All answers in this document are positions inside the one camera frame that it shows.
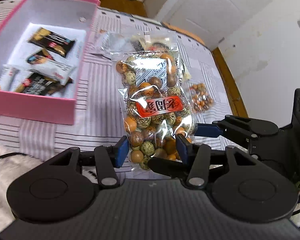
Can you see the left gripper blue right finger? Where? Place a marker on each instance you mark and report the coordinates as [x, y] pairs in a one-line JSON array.
[[197, 161]]

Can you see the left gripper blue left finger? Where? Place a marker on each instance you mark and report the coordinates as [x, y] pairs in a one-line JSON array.
[[107, 159]]

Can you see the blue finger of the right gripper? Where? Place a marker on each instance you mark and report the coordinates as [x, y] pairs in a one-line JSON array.
[[169, 168], [208, 130]]

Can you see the small coated peanut bag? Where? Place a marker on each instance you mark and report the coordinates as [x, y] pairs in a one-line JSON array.
[[201, 99]]

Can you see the large coated peanut bag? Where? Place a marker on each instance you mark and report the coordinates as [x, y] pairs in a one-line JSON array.
[[156, 107]]

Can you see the white wafer bar packet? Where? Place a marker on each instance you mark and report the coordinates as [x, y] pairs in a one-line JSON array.
[[53, 69]]

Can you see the black cracker packet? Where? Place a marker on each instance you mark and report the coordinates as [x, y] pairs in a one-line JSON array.
[[37, 84], [39, 57], [52, 42]]

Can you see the grey snack bar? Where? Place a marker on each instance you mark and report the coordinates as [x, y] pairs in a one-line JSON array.
[[101, 44]]

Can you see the white snack bar packet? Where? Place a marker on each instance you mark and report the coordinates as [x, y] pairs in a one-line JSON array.
[[7, 76]]

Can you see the beige noodle meal packet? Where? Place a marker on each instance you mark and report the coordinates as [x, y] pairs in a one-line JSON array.
[[165, 46]]

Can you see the white bedroom door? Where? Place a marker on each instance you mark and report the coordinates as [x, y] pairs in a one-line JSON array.
[[211, 20]]

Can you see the white fluffy blanket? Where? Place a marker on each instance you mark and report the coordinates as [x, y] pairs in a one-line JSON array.
[[11, 168]]

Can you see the pink cardboard storage box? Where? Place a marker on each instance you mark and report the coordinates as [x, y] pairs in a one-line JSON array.
[[72, 19]]

